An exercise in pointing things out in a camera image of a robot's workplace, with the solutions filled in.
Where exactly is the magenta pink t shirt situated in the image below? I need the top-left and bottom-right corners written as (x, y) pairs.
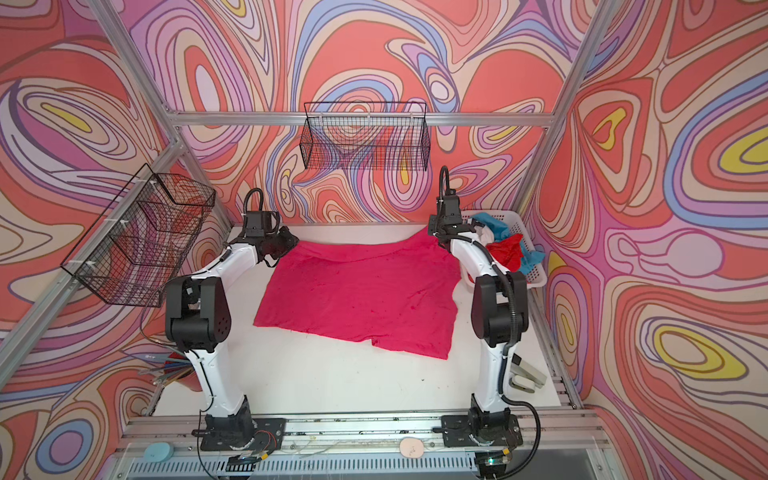
top-left (254, 230), bottom-right (460, 360)

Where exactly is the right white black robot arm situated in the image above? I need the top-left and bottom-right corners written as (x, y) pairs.
top-left (428, 166), bottom-right (528, 450)

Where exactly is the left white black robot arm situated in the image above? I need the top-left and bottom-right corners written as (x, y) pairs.
top-left (165, 187), bottom-right (299, 451)

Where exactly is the teal t shirt in basket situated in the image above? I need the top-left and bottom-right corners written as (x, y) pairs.
top-left (470, 212), bottom-right (545, 275)

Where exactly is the red t shirt in basket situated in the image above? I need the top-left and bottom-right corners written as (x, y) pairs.
top-left (486, 234), bottom-right (524, 271)

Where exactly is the white plastic laundry basket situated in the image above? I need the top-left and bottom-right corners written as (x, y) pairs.
top-left (462, 210), bottom-right (547, 290)

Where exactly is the red pencil cup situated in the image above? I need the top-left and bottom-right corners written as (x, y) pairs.
top-left (138, 352), bottom-right (202, 392)

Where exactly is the grey stapler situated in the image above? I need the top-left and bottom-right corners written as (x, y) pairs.
top-left (508, 354), bottom-right (547, 393)

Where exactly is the pink round disc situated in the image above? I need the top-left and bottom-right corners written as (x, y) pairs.
top-left (399, 437), bottom-right (425, 459)

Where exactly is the light blue round disc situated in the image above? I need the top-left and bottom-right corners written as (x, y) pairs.
top-left (142, 442), bottom-right (175, 463)

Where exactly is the black wire basket back wall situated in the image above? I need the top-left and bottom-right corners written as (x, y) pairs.
top-left (299, 100), bottom-right (431, 171)

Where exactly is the black wire basket wall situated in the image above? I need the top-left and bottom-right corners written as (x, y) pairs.
top-left (299, 100), bottom-right (431, 171)
top-left (60, 164), bottom-right (216, 307)

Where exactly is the black wire basket left wall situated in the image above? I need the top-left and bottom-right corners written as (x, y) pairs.
top-left (60, 164), bottom-right (216, 307)

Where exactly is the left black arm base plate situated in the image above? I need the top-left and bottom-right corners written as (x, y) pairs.
top-left (200, 418), bottom-right (287, 452)

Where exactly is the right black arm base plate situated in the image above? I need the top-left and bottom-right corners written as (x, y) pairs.
top-left (434, 415), bottom-right (524, 450)

